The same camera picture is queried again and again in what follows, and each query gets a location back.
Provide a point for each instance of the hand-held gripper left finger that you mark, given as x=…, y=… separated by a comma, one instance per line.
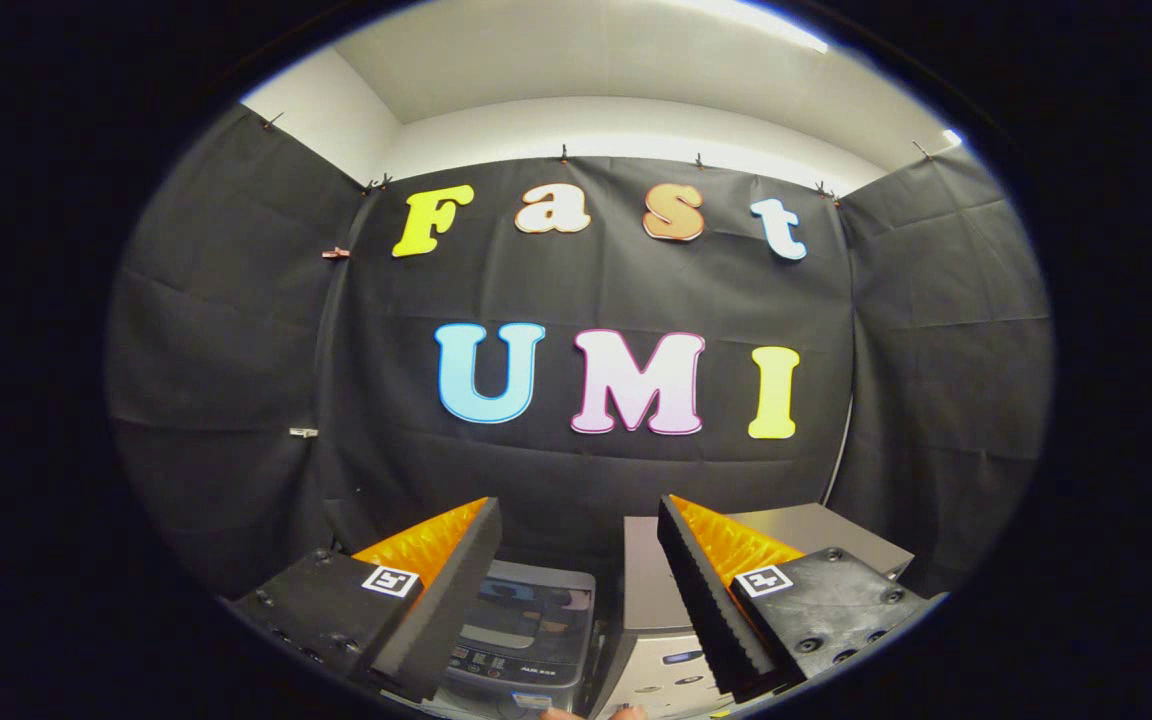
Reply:
x=451, y=600

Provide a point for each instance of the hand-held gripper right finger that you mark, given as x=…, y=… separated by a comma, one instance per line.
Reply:
x=706, y=600

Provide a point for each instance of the dark grey washing machine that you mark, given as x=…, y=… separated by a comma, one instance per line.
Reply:
x=526, y=630

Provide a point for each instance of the grey metal cabinet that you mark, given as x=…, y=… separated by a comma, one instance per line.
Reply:
x=651, y=580

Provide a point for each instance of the black backdrop cloth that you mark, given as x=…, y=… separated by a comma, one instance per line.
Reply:
x=586, y=290

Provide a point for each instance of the red cloth clip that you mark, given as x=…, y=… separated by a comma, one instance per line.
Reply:
x=336, y=254

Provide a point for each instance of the small ceiling light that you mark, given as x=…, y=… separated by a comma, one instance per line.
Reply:
x=952, y=137

